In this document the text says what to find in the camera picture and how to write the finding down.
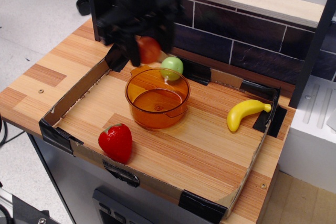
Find black left support post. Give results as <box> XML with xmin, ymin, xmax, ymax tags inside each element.
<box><xmin>86</xmin><ymin>0</ymin><xmax>116</xmax><ymax>42</ymax></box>

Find cardboard fence with black tape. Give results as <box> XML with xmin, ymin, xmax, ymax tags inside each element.
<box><xmin>39</xmin><ymin>42</ymin><xmax>293</xmax><ymax>223</ymax></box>

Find white metal side shelf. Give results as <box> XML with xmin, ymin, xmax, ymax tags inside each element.
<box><xmin>291</xmin><ymin>76</ymin><xmax>335</xmax><ymax>143</ymax></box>

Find yellow toy banana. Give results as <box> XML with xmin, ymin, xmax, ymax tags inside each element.
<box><xmin>227</xmin><ymin>99</ymin><xmax>272</xmax><ymax>132</ymax></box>

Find black metal bracket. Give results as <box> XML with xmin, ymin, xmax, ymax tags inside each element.
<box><xmin>1</xmin><ymin>184</ymin><xmax>58</xmax><ymax>223</ymax></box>

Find red toy strawberry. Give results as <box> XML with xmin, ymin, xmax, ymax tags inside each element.
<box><xmin>98</xmin><ymin>123</ymin><xmax>132</xmax><ymax>164</ymax></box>

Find green toy pear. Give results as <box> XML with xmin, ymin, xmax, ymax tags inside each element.
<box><xmin>160</xmin><ymin>57</ymin><xmax>184</xmax><ymax>81</ymax></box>

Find black right support post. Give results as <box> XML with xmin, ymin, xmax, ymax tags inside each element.
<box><xmin>289</xmin><ymin>0</ymin><xmax>335</xmax><ymax>109</ymax></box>

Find dark brick-pattern backsplash panel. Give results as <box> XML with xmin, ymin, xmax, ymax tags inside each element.
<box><xmin>154</xmin><ymin>0</ymin><xmax>336</xmax><ymax>86</ymax></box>

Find black cable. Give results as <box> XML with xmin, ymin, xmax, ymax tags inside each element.
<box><xmin>0</xmin><ymin>119</ymin><xmax>27</xmax><ymax>147</ymax></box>

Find black support post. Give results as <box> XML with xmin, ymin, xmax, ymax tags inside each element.
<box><xmin>86</xmin><ymin>0</ymin><xmax>116</xmax><ymax>42</ymax></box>
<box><xmin>289</xmin><ymin>0</ymin><xmax>335</xmax><ymax>109</ymax></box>

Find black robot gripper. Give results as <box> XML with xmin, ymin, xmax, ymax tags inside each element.
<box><xmin>97</xmin><ymin>0</ymin><xmax>183</xmax><ymax>67</ymax></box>

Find black caster wheel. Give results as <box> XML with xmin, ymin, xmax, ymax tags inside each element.
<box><xmin>76</xmin><ymin>0</ymin><xmax>91</xmax><ymax>16</ymax></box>

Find orange toy carrot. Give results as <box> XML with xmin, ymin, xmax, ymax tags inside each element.
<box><xmin>138</xmin><ymin>36</ymin><xmax>161</xmax><ymax>64</ymax></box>

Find transparent orange plastic pot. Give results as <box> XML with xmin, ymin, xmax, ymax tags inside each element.
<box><xmin>125</xmin><ymin>66</ymin><xmax>191</xmax><ymax>129</ymax></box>

